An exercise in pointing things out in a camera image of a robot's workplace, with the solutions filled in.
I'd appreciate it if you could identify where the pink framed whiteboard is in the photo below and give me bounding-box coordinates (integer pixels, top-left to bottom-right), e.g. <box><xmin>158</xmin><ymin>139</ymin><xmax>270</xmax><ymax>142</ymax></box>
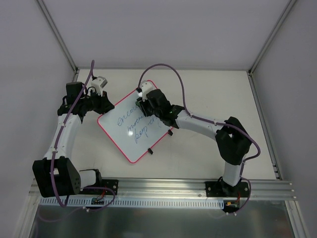
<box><xmin>97</xmin><ymin>90</ymin><xmax>172</xmax><ymax>164</ymax></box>

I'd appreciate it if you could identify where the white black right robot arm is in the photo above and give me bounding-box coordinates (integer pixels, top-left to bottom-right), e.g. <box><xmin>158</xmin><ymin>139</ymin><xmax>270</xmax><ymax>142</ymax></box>
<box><xmin>136</xmin><ymin>87</ymin><xmax>251</xmax><ymax>197</ymax></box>

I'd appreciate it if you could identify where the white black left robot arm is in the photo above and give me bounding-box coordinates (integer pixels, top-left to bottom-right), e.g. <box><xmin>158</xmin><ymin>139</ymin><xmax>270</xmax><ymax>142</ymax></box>
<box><xmin>32</xmin><ymin>78</ymin><xmax>114</xmax><ymax>198</ymax></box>

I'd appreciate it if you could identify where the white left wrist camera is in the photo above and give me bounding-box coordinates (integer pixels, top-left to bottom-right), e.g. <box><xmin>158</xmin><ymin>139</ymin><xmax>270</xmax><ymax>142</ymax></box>
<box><xmin>91</xmin><ymin>76</ymin><xmax>108</xmax><ymax>96</ymax></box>

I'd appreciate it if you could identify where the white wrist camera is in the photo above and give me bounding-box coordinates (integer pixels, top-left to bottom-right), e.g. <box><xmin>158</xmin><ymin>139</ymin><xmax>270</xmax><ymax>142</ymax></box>
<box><xmin>136</xmin><ymin>81</ymin><xmax>155</xmax><ymax>101</ymax></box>
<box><xmin>91</xmin><ymin>76</ymin><xmax>108</xmax><ymax>96</ymax></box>

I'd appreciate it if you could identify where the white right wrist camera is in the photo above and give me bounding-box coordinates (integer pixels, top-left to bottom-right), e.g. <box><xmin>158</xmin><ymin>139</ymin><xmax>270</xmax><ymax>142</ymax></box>
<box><xmin>136</xmin><ymin>81</ymin><xmax>155</xmax><ymax>101</ymax></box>

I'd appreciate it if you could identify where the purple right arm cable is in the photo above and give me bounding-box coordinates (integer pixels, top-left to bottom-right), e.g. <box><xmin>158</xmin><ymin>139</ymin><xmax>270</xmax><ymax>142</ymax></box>
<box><xmin>138</xmin><ymin>63</ymin><xmax>261</xmax><ymax>214</ymax></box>

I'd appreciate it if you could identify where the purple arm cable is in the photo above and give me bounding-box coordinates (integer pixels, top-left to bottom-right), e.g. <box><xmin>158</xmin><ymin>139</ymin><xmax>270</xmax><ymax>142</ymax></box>
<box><xmin>138</xmin><ymin>63</ymin><xmax>261</xmax><ymax>214</ymax></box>
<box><xmin>37</xmin><ymin>59</ymin><xmax>116</xmax><ymax>221</ymax></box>

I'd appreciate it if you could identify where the left aluminium corner post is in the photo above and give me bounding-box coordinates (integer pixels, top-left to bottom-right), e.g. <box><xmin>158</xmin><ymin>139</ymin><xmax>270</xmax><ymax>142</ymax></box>
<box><xmin>35</xmin><ymin>0</ymin><xmax>78</xmax><ymax>74</ymax></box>

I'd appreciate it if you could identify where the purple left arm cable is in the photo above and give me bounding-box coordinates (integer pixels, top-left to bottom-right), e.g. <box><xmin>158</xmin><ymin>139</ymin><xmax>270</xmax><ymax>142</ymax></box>
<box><xmin>37</xmin><ymin>59</ymin><xmax>116</xmax><ymax>221</ymax></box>

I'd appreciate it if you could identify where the aluminium mounting rail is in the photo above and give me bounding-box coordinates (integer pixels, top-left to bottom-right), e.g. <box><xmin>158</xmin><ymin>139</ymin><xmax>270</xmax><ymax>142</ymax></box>
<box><xmin>28</xmin><ymin>176</ymin><xmax>297</xmax><ymax>201</ymax></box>

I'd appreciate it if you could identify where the white slotted cable duct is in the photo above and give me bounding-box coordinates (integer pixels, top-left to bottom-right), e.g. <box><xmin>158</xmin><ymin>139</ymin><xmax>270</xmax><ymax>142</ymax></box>
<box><xmin>39</xmin><ymin>197</ymin><xmax>226</xmax><ymax>209</ymax></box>

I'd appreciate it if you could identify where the aluminium corner frame post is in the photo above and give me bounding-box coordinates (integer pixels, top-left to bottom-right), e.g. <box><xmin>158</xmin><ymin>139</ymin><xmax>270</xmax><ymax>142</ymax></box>
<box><xmin>248</xmin><ymin>0</ymin><xmax>298</xmax><ymax>75</ymax></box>

